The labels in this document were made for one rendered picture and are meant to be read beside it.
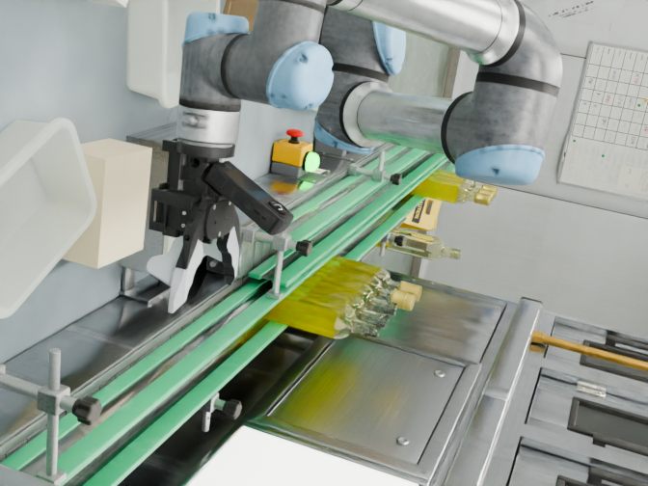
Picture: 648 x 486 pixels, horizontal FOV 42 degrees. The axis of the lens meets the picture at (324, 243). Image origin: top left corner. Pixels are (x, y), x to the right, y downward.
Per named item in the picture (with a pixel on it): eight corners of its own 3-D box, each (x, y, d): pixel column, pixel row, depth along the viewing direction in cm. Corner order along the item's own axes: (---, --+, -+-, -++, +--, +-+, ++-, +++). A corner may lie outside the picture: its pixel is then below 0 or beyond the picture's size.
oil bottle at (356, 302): (256, 305, 167) (357, 334, 161) (258, 279, 165) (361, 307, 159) (267, 295, 172) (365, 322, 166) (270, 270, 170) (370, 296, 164)
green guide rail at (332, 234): (248, 277, 158) (286, 287, 156) (248, 272, 158) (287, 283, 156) (448, 133, 315) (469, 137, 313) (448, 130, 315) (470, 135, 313)
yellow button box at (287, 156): (268, 172, 192) (298, 178, 189) (272, 139, 189) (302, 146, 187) (280, 165, 198) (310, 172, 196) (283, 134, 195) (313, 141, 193)
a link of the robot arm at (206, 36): (224, 13, 94) (170, 7, 98) (214, 113, 96) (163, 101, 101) (269, 19, 100) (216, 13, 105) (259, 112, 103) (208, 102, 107)
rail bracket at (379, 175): (344, 175, 205) (397, 187, 201) (349, 146, 203) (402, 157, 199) (350, 172, 209) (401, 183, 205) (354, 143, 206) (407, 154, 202)
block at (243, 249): (203, 271, 156) (237, 281, 154) (207, 223, 153) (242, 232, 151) (212, 265, 159) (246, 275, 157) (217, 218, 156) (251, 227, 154)
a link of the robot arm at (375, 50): (350, 5, 160) (418, 15, 156) (335, 75, 162) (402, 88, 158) (329, -10, 149) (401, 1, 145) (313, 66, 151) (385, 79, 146)
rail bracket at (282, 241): (236, 289, 155) (299, 307, 151) (246, 202, 149) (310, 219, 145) (243, 284, 157) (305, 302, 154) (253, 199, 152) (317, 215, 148)
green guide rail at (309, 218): (252, 240, 156) (291, 250, 154) (253, 234, 156) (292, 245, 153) (452, 114, 313) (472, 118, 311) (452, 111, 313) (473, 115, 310)
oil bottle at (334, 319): (243, 313, 162) (347, 344, 156) (246, 287, 160) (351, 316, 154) (256, 304, 167) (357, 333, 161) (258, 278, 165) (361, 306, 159)
